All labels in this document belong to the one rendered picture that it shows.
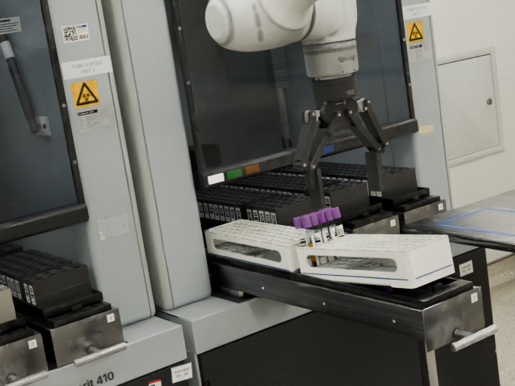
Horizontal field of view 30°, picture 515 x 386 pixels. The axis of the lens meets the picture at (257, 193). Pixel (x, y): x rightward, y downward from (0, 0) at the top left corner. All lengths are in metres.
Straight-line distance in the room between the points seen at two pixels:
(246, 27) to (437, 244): 0.47
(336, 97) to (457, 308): 0.40
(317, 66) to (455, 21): 2.47
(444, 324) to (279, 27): 0.53
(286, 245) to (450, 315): 0.37
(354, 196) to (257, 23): 0.80
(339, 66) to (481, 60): 2.57
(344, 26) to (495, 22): 2.66
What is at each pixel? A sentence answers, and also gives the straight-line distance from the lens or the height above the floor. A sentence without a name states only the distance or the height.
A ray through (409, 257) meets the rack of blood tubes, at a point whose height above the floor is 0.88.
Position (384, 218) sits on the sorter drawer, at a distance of 2.15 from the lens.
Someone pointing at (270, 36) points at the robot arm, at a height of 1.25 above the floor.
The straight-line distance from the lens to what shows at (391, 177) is 2.25.
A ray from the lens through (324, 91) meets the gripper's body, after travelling 1.62.
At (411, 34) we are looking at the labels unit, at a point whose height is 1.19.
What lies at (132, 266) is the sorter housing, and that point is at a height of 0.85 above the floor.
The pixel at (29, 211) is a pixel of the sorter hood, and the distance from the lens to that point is 1.77.
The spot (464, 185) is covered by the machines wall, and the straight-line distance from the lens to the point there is 4.10.
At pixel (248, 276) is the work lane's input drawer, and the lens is 1.88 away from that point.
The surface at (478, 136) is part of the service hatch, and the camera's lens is 4.14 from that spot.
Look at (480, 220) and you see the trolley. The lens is 1.98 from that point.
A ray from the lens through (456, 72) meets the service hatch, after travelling 4.04.
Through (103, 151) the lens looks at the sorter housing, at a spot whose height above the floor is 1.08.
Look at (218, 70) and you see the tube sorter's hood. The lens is 1.95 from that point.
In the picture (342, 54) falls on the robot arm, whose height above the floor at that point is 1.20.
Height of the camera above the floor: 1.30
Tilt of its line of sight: 11 degrees down
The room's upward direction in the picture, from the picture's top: 9 degrees counter-clockwise
